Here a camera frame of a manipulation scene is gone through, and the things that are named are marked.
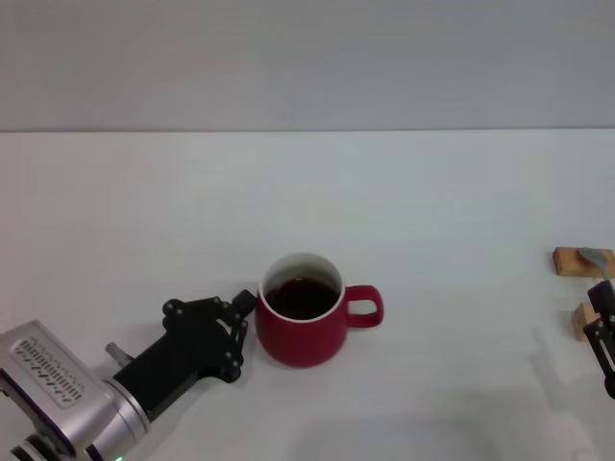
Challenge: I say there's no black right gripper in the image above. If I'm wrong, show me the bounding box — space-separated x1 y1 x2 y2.
582 280 615 400

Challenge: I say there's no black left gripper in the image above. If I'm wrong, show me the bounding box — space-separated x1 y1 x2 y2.
112 289 257 423

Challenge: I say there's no pink handled spoon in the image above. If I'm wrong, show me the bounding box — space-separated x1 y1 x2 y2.
578 247 614 285

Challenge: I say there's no red ceramic mug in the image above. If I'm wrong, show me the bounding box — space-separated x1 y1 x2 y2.
254 252 385 370

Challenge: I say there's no short wooden block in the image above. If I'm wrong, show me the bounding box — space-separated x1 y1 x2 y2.
571 302 602 342

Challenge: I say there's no long wooden block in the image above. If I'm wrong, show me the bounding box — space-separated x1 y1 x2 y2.
551 246 615 279

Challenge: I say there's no dark brown coffee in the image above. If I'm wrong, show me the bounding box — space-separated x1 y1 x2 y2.
263 277 343 322

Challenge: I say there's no silver cable plug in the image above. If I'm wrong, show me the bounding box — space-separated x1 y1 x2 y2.
105 341 133 369

